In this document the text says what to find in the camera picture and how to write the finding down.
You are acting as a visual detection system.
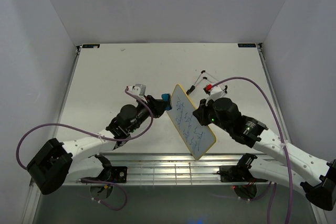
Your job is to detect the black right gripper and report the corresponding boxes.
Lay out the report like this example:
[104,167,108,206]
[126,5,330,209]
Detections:
[193,97,232,133]

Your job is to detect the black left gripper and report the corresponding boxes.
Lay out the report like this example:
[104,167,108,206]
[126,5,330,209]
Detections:
[128,95,170,133]

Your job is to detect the yellow framed small whiteboard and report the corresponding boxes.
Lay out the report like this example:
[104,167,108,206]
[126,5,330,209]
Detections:
[167,84,217,160]

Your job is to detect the blue whiteboard eraser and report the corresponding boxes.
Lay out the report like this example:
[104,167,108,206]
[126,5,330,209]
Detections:
[161,93,172,111]

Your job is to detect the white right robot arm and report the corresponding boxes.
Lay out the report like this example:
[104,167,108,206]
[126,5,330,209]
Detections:
[193,98,335,211]

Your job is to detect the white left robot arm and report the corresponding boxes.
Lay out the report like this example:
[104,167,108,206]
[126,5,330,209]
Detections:
[26,94,172,195]

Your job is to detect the blue label sticker right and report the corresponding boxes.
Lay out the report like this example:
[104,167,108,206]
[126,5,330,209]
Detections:
[237,43,257,48]

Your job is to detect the blue label sticker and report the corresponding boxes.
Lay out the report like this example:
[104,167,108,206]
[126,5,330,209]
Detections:
[237,43,257,48]
[82,44,100,49]

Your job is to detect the blue label sticker left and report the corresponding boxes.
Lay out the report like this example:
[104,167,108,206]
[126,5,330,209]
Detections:
[82,44,100,49]

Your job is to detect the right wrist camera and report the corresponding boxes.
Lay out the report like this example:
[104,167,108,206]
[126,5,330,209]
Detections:
[204,84,227,106]

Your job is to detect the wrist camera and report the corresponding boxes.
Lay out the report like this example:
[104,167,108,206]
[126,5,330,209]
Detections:
[204,84,227,106]
[127,83,146,101]

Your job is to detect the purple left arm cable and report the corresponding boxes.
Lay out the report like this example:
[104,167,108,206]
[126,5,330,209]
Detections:
[16,90,154,211]

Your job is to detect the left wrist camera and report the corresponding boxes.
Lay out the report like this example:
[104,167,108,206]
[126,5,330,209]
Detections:
[127,83,146,101]

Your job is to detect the wire whiteboard stand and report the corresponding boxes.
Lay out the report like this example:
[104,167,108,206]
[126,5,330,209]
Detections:
[186,70,219,95]

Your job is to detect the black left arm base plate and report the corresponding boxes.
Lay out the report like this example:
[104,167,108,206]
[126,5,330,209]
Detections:
[98,166,128,183]

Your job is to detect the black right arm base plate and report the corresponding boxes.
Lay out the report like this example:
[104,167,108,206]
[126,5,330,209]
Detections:
[216,165,267,183]

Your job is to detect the aluminium frame rails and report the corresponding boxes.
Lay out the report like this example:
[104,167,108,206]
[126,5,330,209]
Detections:
[22,42,328,224]

